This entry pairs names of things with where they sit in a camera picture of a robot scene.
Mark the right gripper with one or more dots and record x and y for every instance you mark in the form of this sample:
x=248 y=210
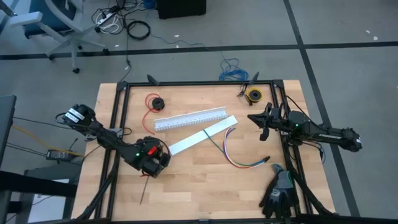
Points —
x=280 y=124

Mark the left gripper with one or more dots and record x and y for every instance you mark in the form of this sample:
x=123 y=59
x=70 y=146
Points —
x=155 y=161

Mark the black zip tie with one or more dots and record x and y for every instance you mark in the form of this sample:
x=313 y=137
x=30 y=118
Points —
x=144 y=190

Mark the white duct cover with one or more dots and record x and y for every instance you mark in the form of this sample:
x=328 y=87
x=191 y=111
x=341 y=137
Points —
x=202 y=135

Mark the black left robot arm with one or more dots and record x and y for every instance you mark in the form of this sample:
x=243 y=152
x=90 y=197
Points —
x=105 y=140

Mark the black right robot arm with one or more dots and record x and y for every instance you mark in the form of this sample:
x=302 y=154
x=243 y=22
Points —
x=329 y=136

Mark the red tag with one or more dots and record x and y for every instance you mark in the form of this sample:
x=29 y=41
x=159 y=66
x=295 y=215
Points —
x=152 y=151

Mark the dark pliers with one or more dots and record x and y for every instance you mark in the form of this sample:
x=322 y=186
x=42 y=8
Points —
x=242 y=91

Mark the black grey work glove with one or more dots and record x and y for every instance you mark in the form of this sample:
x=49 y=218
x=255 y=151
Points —
x=284 y=180
x=273 y=199

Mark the black power adapter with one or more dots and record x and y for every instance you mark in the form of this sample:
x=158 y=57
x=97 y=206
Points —
x=57 y=154

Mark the black bench beam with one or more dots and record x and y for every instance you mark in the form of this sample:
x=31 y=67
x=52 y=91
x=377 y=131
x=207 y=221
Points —
x=31 y=183

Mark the black equipment box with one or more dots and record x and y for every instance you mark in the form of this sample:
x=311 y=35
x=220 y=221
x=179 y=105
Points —
x=180 y=7

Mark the white power strip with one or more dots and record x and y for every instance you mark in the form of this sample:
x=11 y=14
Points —
x=107 y=17

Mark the office chair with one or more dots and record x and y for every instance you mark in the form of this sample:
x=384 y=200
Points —
x=73 y=31

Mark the black frame clamp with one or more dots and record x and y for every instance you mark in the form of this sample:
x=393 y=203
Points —
x=254 y=77
x=152 y=79

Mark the black aluminium frame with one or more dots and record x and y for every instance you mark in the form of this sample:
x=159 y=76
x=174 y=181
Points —
x=202 y=83

